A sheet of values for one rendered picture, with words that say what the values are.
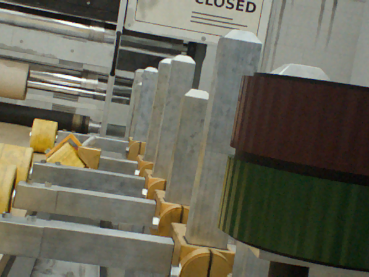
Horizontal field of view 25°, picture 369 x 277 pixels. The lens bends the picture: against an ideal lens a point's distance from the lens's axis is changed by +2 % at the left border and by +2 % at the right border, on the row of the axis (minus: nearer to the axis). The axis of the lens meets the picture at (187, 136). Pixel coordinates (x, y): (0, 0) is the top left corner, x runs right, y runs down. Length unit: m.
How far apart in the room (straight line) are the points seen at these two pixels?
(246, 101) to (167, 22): 2.54
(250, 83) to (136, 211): 0.80
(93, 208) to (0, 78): 1.80
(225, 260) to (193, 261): 0.03
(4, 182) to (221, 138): 0.36
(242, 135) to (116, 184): 1.04
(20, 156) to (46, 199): 0.25
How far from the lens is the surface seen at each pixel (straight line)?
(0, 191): 1.02
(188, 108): 0.99
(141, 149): 1.96
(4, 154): 1.27
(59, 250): 0.79
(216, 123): 0.74
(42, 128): 2.01
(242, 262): 0.51
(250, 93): 0.24
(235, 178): 0.24
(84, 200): 1.03
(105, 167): 1.53
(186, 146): 0.99
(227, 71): 0.74
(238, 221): 0.24
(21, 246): 0.79
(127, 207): 1.04
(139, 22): 2.77
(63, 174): 1.28
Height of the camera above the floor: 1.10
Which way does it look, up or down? 3 degrees down
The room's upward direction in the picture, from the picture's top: 10 degrees clockwise
